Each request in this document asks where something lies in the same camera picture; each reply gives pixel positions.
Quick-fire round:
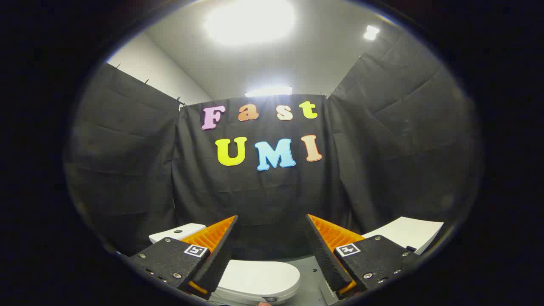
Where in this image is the black backdrop cloth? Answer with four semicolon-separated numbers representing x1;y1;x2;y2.
64;34;483;261

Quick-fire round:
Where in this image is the large round ceiling light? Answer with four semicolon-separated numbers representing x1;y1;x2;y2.
204;0;296;45

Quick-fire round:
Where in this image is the long ceiling light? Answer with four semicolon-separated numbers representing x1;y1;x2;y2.
244;86;293;98

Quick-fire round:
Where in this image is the grey drawer cabinet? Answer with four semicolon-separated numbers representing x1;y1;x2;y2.
361;216;445;255

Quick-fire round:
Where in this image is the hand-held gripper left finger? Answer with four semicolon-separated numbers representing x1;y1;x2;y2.
127;215;239;300

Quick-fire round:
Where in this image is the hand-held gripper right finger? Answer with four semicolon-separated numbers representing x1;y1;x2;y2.
306;214;419;300

